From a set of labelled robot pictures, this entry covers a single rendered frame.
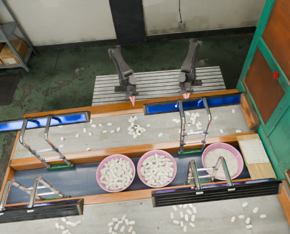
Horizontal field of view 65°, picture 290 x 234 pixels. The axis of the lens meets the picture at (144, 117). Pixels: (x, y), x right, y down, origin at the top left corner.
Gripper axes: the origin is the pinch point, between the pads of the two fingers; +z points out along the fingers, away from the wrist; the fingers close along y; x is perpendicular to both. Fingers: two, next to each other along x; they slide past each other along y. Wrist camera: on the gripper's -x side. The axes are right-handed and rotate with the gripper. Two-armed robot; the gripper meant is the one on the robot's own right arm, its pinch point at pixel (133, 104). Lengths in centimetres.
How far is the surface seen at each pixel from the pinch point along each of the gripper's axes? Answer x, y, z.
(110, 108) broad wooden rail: 11.1, -20.2, 1.2
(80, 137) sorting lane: -1.6, -43.5, 20.2
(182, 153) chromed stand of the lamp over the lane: -14, 31, 39
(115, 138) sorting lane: -4.5, -16.6, 23.7
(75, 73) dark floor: 156, -89, -53
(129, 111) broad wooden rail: 8.9, -4.4, 5.3
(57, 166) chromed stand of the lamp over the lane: -13, -60, 38
